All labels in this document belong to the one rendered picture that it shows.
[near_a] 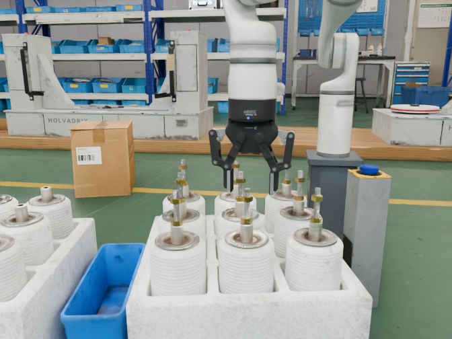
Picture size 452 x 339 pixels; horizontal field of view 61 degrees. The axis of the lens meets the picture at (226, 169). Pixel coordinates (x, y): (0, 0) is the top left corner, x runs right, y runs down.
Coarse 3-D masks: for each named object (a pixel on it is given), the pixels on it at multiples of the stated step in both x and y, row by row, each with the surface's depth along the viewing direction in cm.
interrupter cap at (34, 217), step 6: (12, 216) 76; (30, 216) 77; (36, 216) 76; (42, 216) 76; (0, 222) 73; (6, 222) 73; (12, 222) 73; (18, 222) 74; (24, 222) 73; (30, 222) 73; (36, 222) 73
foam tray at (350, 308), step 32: (288, 288) 64; (352, 288) 64; (128, 320) 60; (160, 320) 60; (192, 320) 61; (224, 320) 61; (256, 320) 61; (288, 320) 62; (320, 320) 62; (352, 320) 62
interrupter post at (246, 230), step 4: (240, 224) 65; (244, 224) 65; (248, 224) 65; (252, 224) 65; (240, 228) 65; (244, 228) 65; (248, 228) 65; (252, 228) 65; (240, 232) 66; (244, 232) 65; (248, 232) 65; (252, 232) 65; (240, 236) 66; (244, 236) 65; (248, 236) 65; (252, 236) 66; (244, 240) 65; (248, 240) 65; (252, 240) 66
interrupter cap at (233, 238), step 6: (228, 234) 67; (234, 234) 67; (258, 234) 67; (264, 234) 67; (228, 240) 65; (234, 240) 65; (240, 240) 66; (258, 240) 65; (264, 240) 65; (234, 246) 63; (240, 246) 63; (246, 246) 63; (252, 246) 63; (258, 246) 63
